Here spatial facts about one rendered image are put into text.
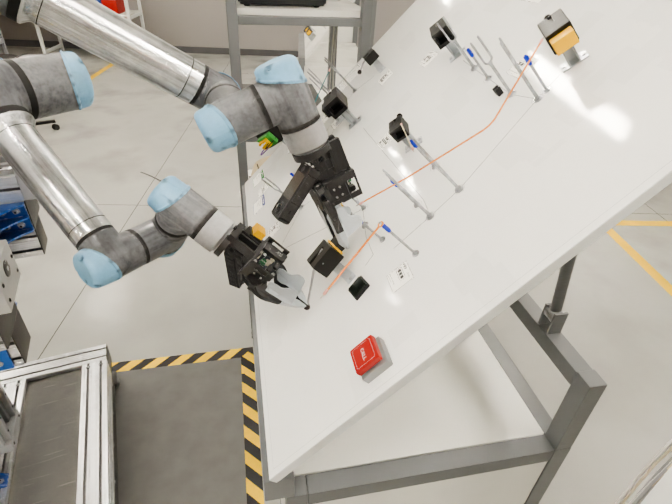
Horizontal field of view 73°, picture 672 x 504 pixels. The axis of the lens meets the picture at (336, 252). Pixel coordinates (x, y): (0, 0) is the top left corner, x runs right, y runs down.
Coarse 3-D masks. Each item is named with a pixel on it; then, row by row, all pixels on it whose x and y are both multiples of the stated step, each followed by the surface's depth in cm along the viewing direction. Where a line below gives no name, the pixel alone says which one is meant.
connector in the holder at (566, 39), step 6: (564, 30) 74; (570, 30) 73; (558, 36) 74; (564, 36) 73; (570, 36) 73; (576, 36) 73; (552, 42) 75; (558, 42) 74; (564, 42) 74; (570, 42) 74; (576, 42) 74; (558, 48) 75; (564, 48) 75; (558, 54) 76
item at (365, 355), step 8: (368, 336) 76; (360, 344) 76; (368, 344) 75; (376, 344) 74; (352, 352) 76; (360, 352) 75; (368, 352) 74; (376, 352) 73; (352, 360) 76; (360, 360) 74; (368, 360) 73; (376, 360) 72; (360, 368) 73; (368, 368) 73
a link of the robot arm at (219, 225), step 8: (216, 216) 85; (224, 216) 86; (208, 224) 84; (216, 224) 84; (224, 224) 85; (232, 224) 86; (200, 232) 84; (208, 232) 84; (216, 232) 84; (224, 232) 84; (200, 240) 85; (208, 240) 84; (216, 240) 84; (208, 248) 86; (216, 248) 86
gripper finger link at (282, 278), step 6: (282, 270) 91; (276, 276) 92; (282, 276) 92; (288, 276) 92; (294, 276) 91; (300, 276) 90; (276, 282) 92; (282, 282) 92; (288, 282) 93; (294, 282) 92; (300, 282) 91; (294, 288) 93; (300, 288) 92; (300, 294) 93; (300, 300) 93; (306, 300) 94
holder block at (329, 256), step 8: (320, 248) 91; (328, 248) 88; (312, 256) 91; (320, 256) 89; (328, 256) 89; (336, 256) 90; (312, 264) 90; (320, 264) 89; (328, 264) 90; (336, 264) 90; (320, 272) 90; (328, 272) 90
